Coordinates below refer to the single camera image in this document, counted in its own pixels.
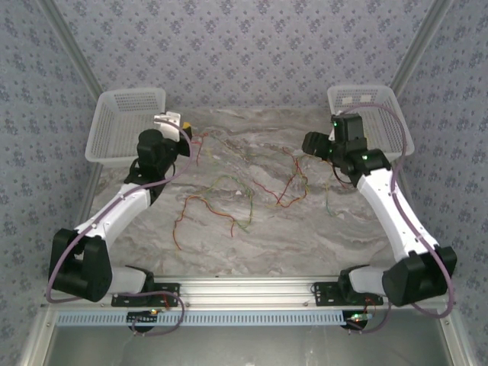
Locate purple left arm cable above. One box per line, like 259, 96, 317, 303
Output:
45, 114, 194, 338

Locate grey metal sheet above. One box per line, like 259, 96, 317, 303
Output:
18, 307, 476, 366

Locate white perforated plastic basket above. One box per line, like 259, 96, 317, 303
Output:
84, 88, 168, 166

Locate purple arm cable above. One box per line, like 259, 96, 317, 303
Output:
45, 114, 194, 338
334, 104, 457, 335

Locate grey slotted cable duct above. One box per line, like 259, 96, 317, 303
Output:
56, 309, 348, 328

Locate thin red wire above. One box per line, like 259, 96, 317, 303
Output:
254, 146, 304, 207
173, 193, 236, 252

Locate small LED circuit board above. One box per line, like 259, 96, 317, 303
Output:
345, 310, 374, 333
127, 309, 161, 333

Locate aluminium frame post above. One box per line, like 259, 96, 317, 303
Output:
389, 0, 457, 95
37, 0, 106, 102

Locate aluminium mounting rail beam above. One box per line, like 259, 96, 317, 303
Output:
37, 274, 449, 310

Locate pile of coloured wires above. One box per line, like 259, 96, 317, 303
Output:
265, 165, 309, 210

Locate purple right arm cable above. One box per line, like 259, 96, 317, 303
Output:
334, 104, 457, 335

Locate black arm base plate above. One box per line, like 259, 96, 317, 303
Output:
111, 282, 181, 308
313, 281, 384, 308

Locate white basket with sticker labels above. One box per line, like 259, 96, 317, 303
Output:
326, 84, 416, 159

